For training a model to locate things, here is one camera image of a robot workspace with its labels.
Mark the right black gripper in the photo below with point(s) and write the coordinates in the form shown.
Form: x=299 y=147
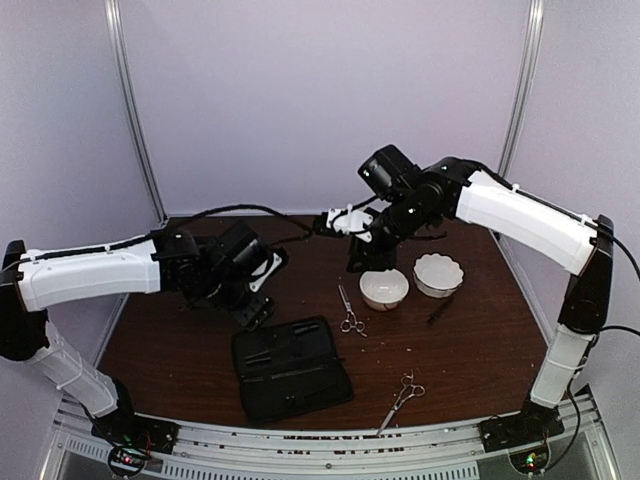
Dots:
x=375 y=260

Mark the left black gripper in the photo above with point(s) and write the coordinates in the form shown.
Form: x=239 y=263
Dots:
x=251 y=317

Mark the black zippered tool case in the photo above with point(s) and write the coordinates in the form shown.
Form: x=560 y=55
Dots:
x=288 y=370

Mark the silver hair scissors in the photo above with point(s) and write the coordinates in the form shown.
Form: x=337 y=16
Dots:
x=409 y=389

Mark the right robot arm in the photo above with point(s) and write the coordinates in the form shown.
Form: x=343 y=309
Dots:
x=469 y=191

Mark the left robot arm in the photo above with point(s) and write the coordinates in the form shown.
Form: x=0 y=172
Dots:
x=226 y=271

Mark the round white bowl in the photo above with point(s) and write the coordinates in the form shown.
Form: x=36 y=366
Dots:
x=383 y=291

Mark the scalloped white bowl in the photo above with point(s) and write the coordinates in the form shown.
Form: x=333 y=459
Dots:
x=437 y=276

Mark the silver thinning scissors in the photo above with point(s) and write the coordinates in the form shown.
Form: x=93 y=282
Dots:
x=351 y=323

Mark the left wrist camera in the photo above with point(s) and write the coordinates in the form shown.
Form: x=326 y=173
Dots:
x=275 y=261

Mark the front aluminium rail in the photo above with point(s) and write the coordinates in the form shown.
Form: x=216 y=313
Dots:
x=440 y=451

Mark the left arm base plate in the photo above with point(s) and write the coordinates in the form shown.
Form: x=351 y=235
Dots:
x=146 y=435

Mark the right aluminium frame post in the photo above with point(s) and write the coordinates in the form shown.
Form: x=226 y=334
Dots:
x=529 y=59

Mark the aluminium frame post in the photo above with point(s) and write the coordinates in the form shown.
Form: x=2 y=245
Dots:
x=117 y=39
x=529 y=59

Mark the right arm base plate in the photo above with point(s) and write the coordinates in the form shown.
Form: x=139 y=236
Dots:
x=498 y=433

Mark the left aluminium frame post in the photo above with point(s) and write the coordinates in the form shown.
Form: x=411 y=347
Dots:
x=117 y=39

